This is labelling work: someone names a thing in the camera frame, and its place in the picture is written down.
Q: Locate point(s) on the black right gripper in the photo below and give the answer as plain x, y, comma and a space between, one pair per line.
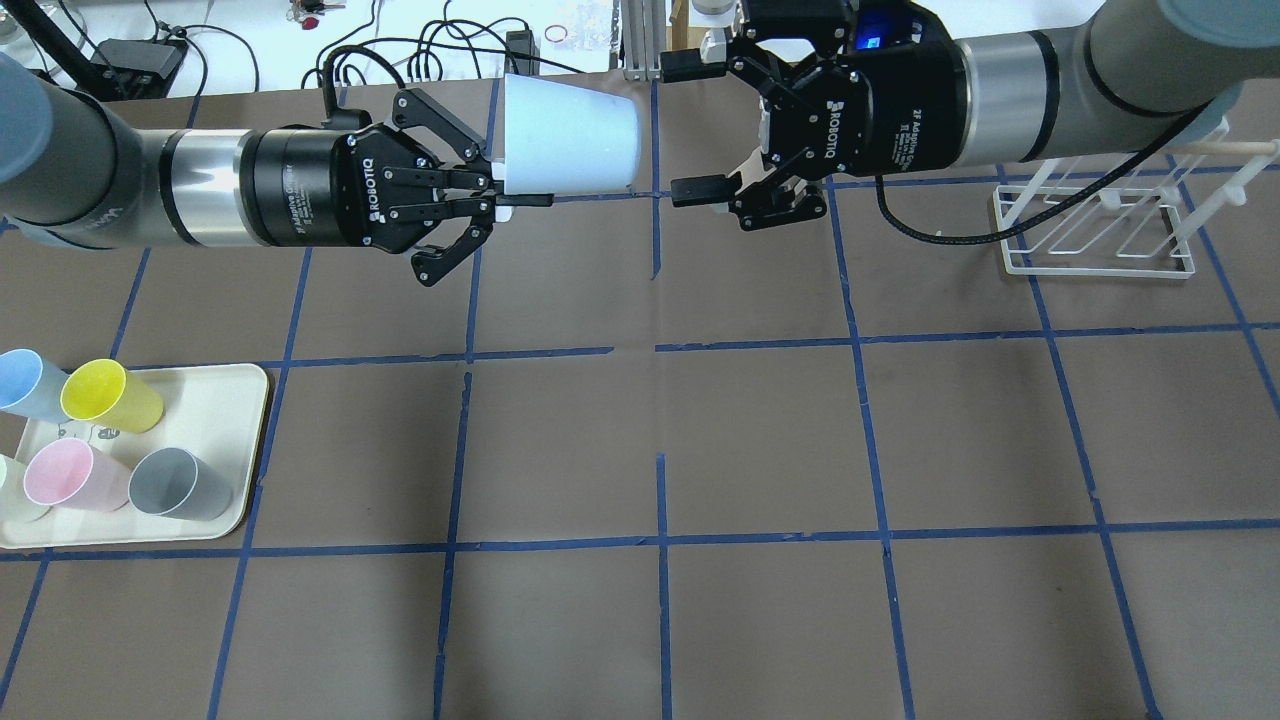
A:
900, 120

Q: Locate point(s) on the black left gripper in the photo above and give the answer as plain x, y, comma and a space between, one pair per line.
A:
305, 185

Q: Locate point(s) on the light blue plastic cup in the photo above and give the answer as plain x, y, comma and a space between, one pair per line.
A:
566, 140

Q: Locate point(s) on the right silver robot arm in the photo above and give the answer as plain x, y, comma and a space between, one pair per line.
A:
1133, 78

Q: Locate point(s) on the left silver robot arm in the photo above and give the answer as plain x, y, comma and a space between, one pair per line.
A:
76, 175

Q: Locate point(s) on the yellow plastic cup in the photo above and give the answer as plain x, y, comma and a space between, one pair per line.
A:
105, 393

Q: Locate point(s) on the grey plastic cup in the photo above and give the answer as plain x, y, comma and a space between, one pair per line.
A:
173, 483

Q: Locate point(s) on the pink plastic cup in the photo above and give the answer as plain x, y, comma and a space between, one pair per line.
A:
70, 474

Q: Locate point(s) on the cream plastic cup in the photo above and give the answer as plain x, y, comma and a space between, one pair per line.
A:
16, 506

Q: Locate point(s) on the cream plastic tray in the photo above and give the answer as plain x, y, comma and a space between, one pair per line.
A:
217, 412

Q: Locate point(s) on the aluminium frame post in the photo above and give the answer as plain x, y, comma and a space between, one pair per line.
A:
643, 32

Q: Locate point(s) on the white wire cup rack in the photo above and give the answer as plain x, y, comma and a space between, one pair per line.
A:
1140, 226

